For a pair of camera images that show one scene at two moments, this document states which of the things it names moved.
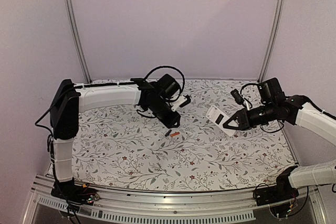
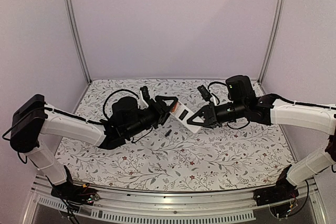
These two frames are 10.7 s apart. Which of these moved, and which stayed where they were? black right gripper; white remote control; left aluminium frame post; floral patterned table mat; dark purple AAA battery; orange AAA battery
Moved: black right gripper; white remote control; orange AAA battery
Stayed: dark purple AAA battery; floral patterned table mat; left aluminium frame post
